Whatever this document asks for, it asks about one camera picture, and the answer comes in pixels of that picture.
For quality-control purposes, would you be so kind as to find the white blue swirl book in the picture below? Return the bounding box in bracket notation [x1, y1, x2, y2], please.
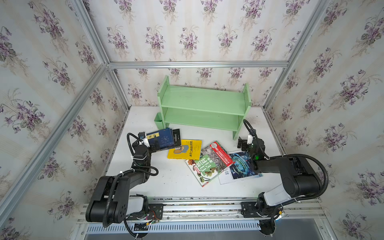
[219, 152, 263, 185]

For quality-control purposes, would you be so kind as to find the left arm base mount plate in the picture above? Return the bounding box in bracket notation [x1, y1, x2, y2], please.
[141, 204, 164, 220]

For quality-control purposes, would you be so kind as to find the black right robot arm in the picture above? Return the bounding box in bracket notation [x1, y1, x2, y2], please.
[238, 137, 329, 218]

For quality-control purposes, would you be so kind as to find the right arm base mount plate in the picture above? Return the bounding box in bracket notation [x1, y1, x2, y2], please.
[241, 202, 260, 218]

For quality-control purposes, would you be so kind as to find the green wooden bookshelf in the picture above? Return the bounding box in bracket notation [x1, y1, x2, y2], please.
[157, 76, 252, 140]

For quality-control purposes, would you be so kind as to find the aluminium frame top bar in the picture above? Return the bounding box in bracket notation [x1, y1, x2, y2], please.
[107, 61, 289, 69]

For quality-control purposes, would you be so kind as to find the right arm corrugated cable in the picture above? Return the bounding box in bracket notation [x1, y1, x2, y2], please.
[242, 119, 330, 202]

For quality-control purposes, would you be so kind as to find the black book under blue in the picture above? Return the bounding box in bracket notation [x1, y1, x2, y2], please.
[172, 129, 182, 148]

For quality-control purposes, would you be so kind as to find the yellow book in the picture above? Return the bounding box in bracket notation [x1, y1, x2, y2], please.
[167, 140, 202, 160]

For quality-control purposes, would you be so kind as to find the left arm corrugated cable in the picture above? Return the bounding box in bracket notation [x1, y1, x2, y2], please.
[101, 132, 160, 228]

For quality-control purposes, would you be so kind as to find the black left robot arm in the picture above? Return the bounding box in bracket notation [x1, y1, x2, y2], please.
[86, 133, 159, 228]

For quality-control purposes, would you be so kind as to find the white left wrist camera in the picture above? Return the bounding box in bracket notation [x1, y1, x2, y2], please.
[138, 132, 150, 148]

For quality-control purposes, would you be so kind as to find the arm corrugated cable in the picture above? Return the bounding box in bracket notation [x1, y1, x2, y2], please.
[242, 119, 330, 202]
[101, 132, 160, 228]

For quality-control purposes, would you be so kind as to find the dark blue book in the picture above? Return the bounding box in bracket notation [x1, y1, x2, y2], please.
[147, 128, 175, 150]

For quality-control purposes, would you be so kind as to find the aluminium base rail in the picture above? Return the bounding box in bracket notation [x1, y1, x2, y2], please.
[76, 196, 326, 224]

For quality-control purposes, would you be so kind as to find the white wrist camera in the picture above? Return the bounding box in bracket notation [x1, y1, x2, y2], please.
[247, 135, 254, 145]
[138, 132, 150, 148]

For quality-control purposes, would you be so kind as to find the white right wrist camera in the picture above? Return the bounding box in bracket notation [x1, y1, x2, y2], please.
[247, 135, 254, 145]

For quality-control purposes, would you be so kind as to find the green red nature book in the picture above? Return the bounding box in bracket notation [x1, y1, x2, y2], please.
[185, 141, 234, 187]

